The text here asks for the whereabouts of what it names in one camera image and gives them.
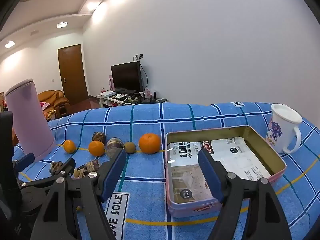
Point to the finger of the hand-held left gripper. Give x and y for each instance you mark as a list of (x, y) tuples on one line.
[(50, 175), (25, 158)]

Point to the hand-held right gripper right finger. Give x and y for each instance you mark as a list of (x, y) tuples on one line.
[(208, 175)]

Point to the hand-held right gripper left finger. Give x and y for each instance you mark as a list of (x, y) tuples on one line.
[(113, 175)]

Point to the medium orange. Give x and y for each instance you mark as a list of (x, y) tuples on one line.
[(96, 148)]

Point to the brown kiwi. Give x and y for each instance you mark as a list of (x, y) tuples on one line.
[(130, 147)]

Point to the small orange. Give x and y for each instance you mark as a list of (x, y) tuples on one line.
[(69, 146)]

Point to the brown round taro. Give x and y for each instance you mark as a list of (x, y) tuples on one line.
[(98, 137)]

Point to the pink tin box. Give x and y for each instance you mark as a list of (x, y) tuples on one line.
[(186, 210)]

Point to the large orange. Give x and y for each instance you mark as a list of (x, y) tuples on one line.
[(149, 143)]

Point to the white printed paper pack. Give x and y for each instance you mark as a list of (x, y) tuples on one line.
[(240, 160)]

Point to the lilac insulated kettle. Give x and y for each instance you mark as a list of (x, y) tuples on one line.
[(30, 120)]

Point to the blue plaid blanket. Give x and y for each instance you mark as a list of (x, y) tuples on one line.
[(155, 185)]

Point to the pile of assorted fruit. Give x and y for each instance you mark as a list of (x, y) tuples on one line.
[(50, 112)]

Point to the pink cushion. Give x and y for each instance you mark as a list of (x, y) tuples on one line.
[(45, 105)]

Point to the orange leather sofa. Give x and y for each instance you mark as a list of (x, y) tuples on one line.
[(53, 97)]

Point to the white television stand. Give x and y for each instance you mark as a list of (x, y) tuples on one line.
[(107, 102)]

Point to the white set-top box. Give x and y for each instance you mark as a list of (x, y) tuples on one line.
[(107, 93)]

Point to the black router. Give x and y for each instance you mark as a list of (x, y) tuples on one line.
[(148, 99)]

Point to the white printed mug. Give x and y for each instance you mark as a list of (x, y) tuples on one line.
[(280, 130)]

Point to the pink flower decoration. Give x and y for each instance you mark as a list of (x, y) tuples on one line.
[(148, 93)]

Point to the pink gift box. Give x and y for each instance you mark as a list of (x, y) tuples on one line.
[(111, 82)]

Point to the brown wooden door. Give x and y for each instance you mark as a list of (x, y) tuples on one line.
[(72, 75)]

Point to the black television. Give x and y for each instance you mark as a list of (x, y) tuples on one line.
[(126, 76)]

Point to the square ceiling light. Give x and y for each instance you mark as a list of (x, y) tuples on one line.
[(9, 44), (62, 24)]

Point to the ceiling air vent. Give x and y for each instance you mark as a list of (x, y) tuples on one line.
[(34, 32)]

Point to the white wall socket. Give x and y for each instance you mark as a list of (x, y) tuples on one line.
[(140, 55)]

